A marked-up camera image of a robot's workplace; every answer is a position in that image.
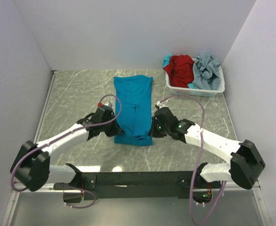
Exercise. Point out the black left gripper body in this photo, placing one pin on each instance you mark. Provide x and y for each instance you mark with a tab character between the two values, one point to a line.
114	127

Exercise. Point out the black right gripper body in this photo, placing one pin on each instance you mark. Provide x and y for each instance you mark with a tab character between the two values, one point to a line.
155	127

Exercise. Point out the blue t shirt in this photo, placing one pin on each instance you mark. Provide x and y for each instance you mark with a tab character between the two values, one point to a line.
134	107

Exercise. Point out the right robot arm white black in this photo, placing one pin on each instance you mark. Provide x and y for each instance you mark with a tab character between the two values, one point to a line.
242	164

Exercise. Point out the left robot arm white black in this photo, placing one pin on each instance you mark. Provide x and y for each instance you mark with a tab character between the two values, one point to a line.
32	165

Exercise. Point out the white laundry basket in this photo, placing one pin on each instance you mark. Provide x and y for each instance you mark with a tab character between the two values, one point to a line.
198	92

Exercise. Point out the red t shirt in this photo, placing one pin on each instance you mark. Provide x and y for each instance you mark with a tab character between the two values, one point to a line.
180	71

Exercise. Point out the light blue garment in basket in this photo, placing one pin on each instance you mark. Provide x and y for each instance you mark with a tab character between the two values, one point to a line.
166	60

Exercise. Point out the grey t shirt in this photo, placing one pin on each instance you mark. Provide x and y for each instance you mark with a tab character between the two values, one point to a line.
206	75

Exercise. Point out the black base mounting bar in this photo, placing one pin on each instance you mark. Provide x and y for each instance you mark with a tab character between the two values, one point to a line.
117	185

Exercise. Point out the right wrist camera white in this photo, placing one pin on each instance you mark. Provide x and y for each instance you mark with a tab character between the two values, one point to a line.
160	104

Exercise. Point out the aluminium rail frame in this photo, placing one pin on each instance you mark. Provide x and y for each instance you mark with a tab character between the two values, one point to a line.
207	193

